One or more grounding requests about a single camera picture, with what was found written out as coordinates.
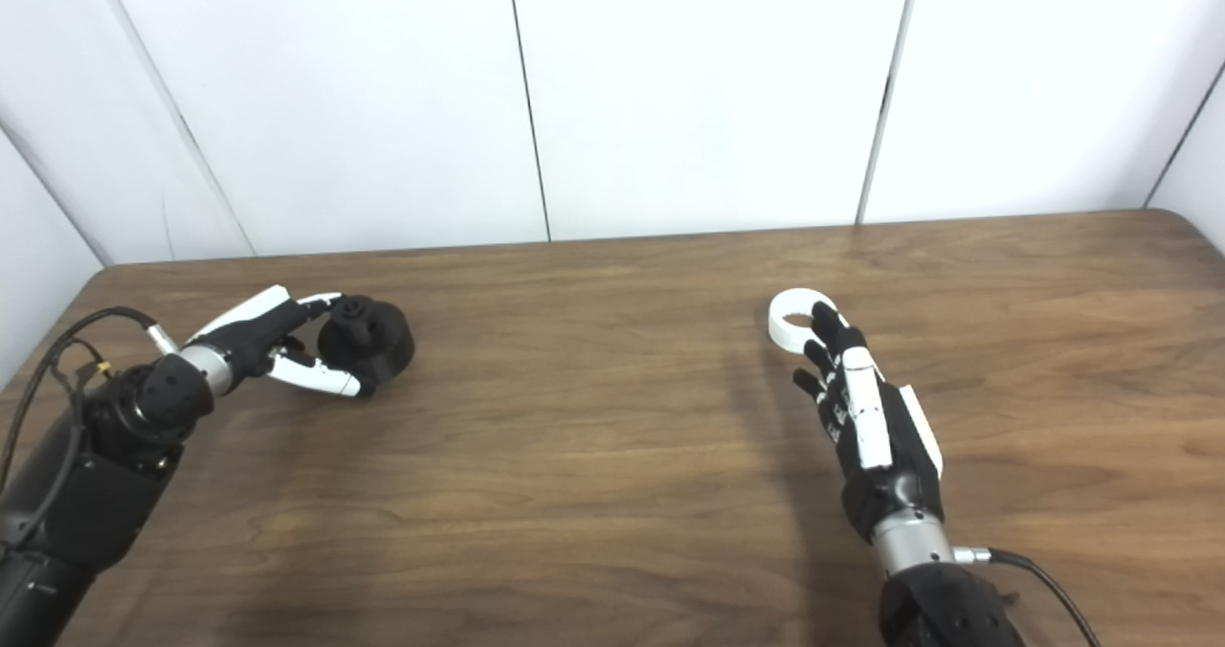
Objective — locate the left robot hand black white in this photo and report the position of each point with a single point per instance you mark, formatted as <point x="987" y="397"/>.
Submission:
<point x="254" y="336"/>

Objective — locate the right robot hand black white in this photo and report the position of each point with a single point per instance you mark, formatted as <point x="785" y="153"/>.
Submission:
<point x="885" y="465"/>

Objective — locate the round black part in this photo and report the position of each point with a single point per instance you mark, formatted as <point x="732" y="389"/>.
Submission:
<point x="378" y="341"/>

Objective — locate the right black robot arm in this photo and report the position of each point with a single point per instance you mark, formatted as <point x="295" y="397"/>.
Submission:
<point x="943" y="599"/>

